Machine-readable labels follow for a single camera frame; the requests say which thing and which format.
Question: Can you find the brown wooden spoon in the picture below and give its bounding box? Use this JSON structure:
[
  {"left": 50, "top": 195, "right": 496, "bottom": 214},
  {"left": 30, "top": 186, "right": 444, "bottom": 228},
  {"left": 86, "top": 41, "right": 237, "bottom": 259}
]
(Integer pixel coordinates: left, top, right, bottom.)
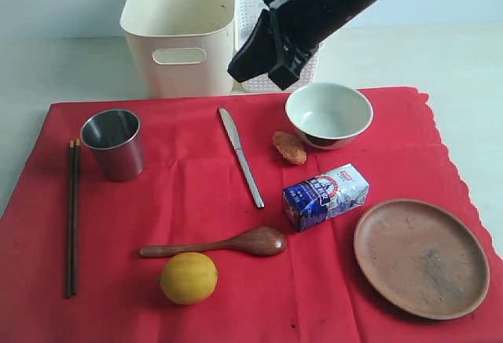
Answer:
[{"left": 138, "top": 226, "right": 287, "bottom": 258}]

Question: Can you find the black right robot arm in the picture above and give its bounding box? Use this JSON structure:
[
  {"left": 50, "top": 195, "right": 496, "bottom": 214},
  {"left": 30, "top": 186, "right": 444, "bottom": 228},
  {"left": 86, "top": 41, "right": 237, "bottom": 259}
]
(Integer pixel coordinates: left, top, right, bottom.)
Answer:
[{"left": 227, "top": 0, "right": 377, "bottom": 90}]

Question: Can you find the steel cup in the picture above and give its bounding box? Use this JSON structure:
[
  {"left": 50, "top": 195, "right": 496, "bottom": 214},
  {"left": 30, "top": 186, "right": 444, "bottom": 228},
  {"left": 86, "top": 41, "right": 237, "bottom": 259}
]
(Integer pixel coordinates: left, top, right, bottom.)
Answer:
[{"left": 80, "top": 109, "right": 145, "bottom": 182}]

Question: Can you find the yellow lemon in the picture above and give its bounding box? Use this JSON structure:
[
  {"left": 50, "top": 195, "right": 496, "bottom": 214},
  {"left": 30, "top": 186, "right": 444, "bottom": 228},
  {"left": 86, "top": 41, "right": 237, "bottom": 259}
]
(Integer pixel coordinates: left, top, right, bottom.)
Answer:
[{"left": 158, "top": 252, "right": 218, "bottom": 305}]

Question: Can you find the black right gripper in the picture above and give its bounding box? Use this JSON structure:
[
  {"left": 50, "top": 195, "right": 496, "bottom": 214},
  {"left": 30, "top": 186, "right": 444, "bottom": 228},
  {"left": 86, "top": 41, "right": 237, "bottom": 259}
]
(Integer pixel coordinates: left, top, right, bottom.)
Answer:
[{"left": 227, "top": 0, "right": 324, "bottom": 90}]

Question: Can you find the cream plastic bin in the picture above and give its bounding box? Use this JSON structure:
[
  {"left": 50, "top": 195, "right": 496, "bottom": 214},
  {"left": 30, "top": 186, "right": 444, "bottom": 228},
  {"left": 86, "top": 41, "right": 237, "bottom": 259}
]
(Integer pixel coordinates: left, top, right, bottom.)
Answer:
[{"left": 119, "top": 0, "right": 235, "bottom": 98}]

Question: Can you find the white ceramic bowl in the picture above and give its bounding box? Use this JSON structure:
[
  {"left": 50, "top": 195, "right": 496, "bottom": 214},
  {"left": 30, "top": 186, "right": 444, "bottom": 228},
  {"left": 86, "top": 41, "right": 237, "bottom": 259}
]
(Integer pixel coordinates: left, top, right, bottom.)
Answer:
[{"left": 285, "top": 82, "right": 373, "bottom": 150}]

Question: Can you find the brown wooden plate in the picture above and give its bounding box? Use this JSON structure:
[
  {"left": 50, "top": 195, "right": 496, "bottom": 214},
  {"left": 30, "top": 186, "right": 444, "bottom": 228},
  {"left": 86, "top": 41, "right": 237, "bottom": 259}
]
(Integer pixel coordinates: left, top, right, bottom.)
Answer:
[{"left": 354, "top": 198, "right": 490, "bottom": 320}]

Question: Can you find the dark wooden chopstick left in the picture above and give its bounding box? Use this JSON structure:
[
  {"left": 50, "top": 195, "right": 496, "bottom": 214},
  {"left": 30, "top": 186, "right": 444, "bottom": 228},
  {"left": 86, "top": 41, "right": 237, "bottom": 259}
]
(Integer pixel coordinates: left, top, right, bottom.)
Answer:
[{"left": 65, "top": 141, "right": 75, "bottom": 299}]

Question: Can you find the dark wooden chopstick right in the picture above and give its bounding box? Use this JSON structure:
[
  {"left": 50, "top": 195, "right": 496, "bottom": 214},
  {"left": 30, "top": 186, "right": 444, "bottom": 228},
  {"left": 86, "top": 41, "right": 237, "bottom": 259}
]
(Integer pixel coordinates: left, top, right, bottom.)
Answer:
[{"left": 71, "top": 139, "right": 81, "bottom": 295}]

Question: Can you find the blue milk carton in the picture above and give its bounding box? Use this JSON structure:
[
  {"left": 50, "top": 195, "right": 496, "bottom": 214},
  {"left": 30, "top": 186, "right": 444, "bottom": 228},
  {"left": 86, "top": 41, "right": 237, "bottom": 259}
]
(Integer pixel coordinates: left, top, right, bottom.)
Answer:
[{"left": 282, "top": 164, "right": 369, "bottom": 232}]

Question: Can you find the red table cloth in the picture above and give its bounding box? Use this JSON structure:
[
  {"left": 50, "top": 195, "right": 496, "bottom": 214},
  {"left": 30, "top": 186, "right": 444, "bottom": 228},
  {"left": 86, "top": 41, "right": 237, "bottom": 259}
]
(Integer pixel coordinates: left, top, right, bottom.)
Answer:
[{"left": 1, "top": 87, "right": 502, "bottom": 342}]

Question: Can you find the fried chicken nugget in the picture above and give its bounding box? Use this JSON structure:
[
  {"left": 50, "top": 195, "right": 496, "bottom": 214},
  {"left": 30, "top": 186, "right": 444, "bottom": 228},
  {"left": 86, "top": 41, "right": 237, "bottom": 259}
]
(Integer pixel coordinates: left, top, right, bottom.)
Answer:
[{"left": 272, "top": 131, "right": 307, "bottom": 165}]

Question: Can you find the white perforated basket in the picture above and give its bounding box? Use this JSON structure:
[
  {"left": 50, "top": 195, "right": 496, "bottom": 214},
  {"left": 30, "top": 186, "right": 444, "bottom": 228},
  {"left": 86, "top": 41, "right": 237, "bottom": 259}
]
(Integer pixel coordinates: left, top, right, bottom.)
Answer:
[{"left": 234, "top": 0, "right": 325, "bottom": 93}]

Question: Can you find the steel table knife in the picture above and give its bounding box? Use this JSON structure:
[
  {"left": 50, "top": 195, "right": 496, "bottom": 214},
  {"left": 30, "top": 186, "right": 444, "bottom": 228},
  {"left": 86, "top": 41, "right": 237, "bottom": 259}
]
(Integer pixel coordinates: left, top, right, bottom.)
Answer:
[{"left": 218, "top": 108, "right": 265, "bottom": 209}]

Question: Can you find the dark wooden chopstick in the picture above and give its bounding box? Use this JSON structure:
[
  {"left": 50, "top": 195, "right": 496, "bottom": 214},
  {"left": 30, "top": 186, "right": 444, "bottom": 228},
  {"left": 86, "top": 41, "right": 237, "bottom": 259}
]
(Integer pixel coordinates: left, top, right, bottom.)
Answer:
[
  {"left": 65, "top": 141, "right": 75, "bottom": 299},
  {"left": 71, "top": 139, "right": 81, "bottom": 295}
]

